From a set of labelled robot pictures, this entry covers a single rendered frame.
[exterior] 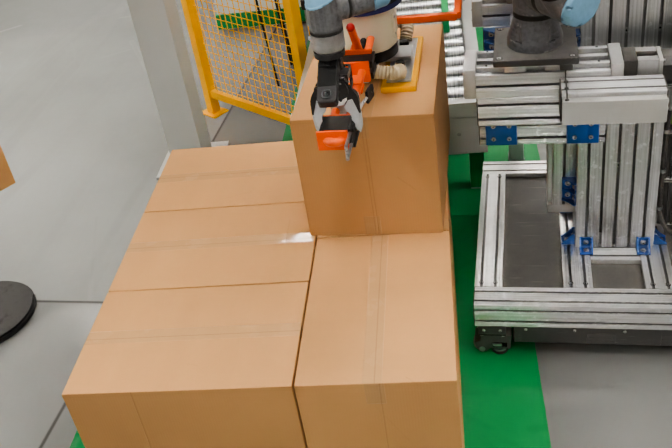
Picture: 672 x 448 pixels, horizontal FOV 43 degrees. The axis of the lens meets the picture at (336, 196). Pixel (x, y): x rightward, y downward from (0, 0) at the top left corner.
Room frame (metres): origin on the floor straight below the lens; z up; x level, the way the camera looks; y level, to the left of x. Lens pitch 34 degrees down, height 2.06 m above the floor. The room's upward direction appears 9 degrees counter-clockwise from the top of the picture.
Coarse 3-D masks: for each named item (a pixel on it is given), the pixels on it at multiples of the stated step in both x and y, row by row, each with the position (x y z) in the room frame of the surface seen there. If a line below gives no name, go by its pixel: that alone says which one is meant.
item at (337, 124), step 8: (328, 120) 1.78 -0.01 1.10; (336, 120) 1.77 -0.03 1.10; (344, 120) 1.77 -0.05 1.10; (320, 128) 1.75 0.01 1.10; (328, 128) 1.74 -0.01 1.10; (336, 128) 1.74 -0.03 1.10; (344, 128) 1.73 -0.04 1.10; (320, 136) 1.73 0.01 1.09; (328, 136) 1.73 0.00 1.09; (336, 136) 1.72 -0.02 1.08; (344, 136) 1.72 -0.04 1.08; (320, 144) 1.73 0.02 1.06
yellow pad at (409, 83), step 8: (400, 40) 2.40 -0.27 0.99; (416, 40) 2.44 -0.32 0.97; (416, 48) 2.39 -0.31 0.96; (416, 56) 2.33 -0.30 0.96; (392, 64) 2.30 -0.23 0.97; (408, 64) 2.28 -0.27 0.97; (416, 64) 2.28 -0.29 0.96; (408, 72) 2.23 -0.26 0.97; (416, 72) 2.23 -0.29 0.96; (384, 80) 2.21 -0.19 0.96; (400, 80) 2.18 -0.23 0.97; (408, 80) 2.18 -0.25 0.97; (416, 80) 2.19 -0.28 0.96; (384, 88) 2.17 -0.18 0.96; (392, 88) 2.16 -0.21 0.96; (400, 88) 2.16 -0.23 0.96; (408, 88) 2.15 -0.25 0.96
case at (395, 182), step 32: (416, 32) 2.55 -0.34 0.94; (384, 64) 2.36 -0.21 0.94; (384, 96) 2.15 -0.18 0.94; (416, 96) 2.12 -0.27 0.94; (384, 128) 2.04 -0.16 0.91; (416, 128) 2.02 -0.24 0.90; (448, 128) 2.51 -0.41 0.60; (320, 160) 2.08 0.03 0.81; (352, 160) 2.06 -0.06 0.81; (384, 160) 2.04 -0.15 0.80; (416, 160) 2.02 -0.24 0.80; (320, 192) 2.09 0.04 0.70; (352, 192) 2.06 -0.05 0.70; (384, 192) 2.04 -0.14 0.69; (416, 192) 2.02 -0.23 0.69; (320, 224) 2.09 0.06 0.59; (352, 224) 2.07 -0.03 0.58; (384, 224) 2.05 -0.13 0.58; (416, 224) 2.02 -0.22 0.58
